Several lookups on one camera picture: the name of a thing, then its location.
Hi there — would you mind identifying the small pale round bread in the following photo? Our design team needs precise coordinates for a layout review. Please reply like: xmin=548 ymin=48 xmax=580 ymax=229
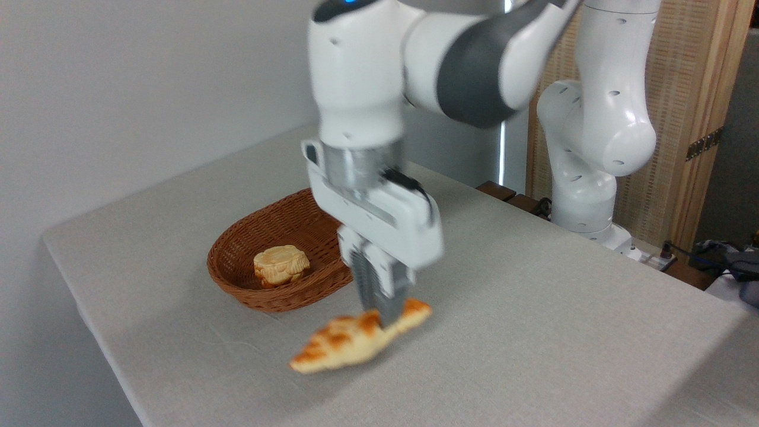
xmin=253 ymin=244 xmax=311 ymax=289

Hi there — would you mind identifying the metal screen hinge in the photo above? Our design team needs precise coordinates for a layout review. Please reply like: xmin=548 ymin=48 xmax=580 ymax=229
xmin=686 ymin=127 xmax=724 ymax=162

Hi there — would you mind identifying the dark grey bag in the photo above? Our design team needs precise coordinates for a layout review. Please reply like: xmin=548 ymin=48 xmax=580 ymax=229
xmin=693 ymin=239 xmax=759 ymax=307

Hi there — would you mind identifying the white power strip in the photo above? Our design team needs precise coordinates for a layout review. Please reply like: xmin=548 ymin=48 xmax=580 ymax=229
xmin=627 ymin=239 xmax=678 ymax=272

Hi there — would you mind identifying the brown wicker oval basket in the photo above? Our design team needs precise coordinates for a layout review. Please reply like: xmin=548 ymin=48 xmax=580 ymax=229
xmin=206 ymin=188 xmax=355 ymax=314

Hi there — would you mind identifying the grey tablecloth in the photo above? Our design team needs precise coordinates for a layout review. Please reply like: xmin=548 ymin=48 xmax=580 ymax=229
xmin=42 ymin=123 xmax=759 ymax=427

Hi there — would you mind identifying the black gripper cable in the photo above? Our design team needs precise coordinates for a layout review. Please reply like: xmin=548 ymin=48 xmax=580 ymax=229
xmin=382 ymin=168 xmax=437 ymax=227

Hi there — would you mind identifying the long braided golden bread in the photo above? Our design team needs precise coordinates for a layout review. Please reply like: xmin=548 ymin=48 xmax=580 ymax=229
xmin=289 ymin=297 xmax=433 ymax=375

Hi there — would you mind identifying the dark brown wooden block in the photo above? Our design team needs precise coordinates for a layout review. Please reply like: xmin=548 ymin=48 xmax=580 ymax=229
xmin=505 ymin=193 xmax=551 ymax=220
xmin=476 ymin=181 xmax=518 ymax=202

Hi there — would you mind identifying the reddish brown wooden board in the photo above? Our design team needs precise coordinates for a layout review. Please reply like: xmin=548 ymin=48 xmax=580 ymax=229
xmin=663 ymin=261 xmax=719 ymax=291

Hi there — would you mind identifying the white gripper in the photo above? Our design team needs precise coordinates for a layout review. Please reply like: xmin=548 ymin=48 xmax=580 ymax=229
xmin=301 ymin=139 xmax=446 ymax=328

